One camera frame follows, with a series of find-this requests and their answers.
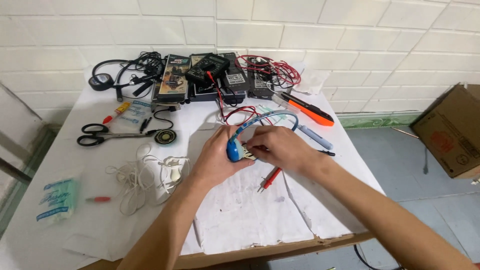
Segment blue headphones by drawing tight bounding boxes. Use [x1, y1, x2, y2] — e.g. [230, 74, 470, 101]
[226, 109, 299, 163]

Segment orange and black utility knife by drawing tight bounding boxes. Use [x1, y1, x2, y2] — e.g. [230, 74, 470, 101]
[279, 91, 335, 127]

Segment black floor cable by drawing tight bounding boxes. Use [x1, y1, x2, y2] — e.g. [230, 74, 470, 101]
[353, 244, 405, 270]

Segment black earphone cable tangle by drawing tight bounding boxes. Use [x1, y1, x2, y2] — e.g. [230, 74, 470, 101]
[91, 51, 166, 103]

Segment round black speaker driver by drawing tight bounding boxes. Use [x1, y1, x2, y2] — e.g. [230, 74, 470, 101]
[154, 129, 177, 146]

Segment white and blue pen tool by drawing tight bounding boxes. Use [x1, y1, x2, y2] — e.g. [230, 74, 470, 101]
[297, 124, 334, 151]

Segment crumpled white tissue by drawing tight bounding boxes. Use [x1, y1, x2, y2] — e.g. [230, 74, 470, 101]
[294, 62, 331, 95]

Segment short black usb cable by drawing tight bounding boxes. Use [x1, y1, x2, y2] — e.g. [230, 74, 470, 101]
[151, 104, 181, 131]

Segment red cable tangle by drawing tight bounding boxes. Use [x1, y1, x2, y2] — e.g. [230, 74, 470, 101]
[235, 55, 302, 90]

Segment white earphone cable tangle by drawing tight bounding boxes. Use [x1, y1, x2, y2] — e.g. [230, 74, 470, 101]
[105, 144, 192, 217]

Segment white paper table cover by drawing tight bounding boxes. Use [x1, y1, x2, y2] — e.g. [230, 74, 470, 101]
[0, 62, 387, 270]

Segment red and black test leads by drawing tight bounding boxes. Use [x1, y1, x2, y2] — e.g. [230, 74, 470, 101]
[205, 70, 276, 127]

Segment person's right hand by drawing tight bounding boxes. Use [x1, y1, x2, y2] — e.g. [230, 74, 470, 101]
[245, 125, 320, 176]

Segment black digital multimeter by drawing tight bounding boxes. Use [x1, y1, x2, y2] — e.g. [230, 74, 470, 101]
[184, 53, 230, 85]

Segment red multimeter probe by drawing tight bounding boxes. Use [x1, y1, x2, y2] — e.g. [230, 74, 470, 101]
[257, 167, 283, 194]

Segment black box with white label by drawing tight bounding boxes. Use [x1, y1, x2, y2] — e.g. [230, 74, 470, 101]
[217, 52, 250, 102]

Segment red and yellow glue tube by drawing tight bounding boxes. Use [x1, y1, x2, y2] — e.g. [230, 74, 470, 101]
[102, 101, 132, 125]

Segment black box under multimeter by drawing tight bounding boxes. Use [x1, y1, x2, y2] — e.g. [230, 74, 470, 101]
[188, 53, 226, 103]

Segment brown cardboard box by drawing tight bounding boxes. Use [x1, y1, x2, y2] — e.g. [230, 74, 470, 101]
[410, 83, 480, 180]

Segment black scissors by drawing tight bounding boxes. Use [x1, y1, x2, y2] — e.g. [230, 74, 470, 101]
[76, 123, 160, 147]

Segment person's left hand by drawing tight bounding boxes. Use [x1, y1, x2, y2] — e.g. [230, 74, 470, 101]
[190, 125, 256, 189]

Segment black box under red cables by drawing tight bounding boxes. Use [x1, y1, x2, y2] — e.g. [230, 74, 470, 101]
[247, 58, 278, 101]

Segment thick tissue packet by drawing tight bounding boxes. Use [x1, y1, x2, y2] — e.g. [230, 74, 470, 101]
[36, 178, 80, 226]

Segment black electrical tape roll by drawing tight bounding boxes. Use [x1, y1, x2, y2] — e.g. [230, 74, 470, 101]
[88, 73, 115, 92]

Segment picture printed product box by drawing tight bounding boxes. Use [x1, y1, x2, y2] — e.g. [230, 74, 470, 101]
[157, 54, 191, 104]

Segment grey metal frame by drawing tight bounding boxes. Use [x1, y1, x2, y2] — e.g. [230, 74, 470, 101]
[0, 82, 51, 185]

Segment small flat tissue packet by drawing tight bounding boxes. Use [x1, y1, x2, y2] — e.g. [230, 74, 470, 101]
[119, 100, 153, 127]

